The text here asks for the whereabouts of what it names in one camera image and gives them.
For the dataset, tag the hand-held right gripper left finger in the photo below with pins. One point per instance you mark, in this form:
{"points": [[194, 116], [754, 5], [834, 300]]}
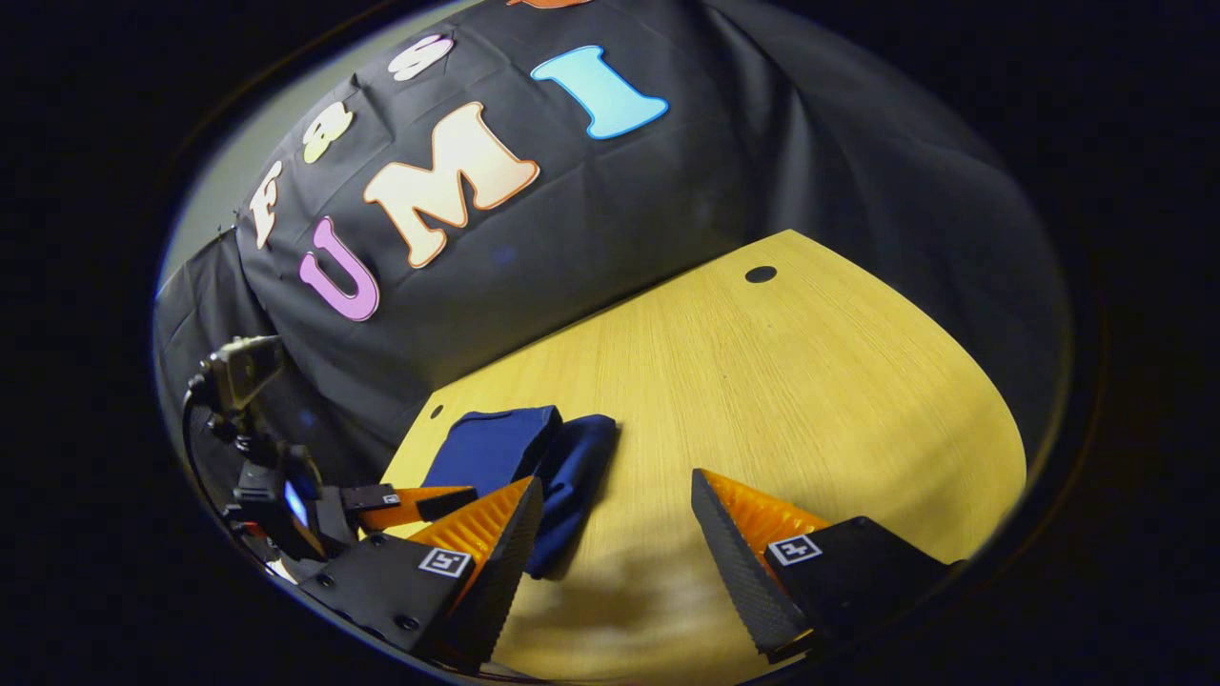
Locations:
{"points": [[491, 581]]}

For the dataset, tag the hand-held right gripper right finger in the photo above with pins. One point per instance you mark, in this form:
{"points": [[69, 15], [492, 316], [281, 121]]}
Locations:
{"points": [[739, 572]]}

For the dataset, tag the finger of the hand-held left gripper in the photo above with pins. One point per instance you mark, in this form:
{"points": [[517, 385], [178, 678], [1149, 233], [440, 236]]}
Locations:
{"points": [[419, 503]]}

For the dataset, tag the blue jeans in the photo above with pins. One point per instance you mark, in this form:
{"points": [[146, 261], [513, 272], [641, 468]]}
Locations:
{"points": [[496, 448]]}

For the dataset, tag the black backdrop cloth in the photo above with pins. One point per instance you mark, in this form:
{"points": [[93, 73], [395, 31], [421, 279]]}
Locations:
{"points": [[667, 229]]}

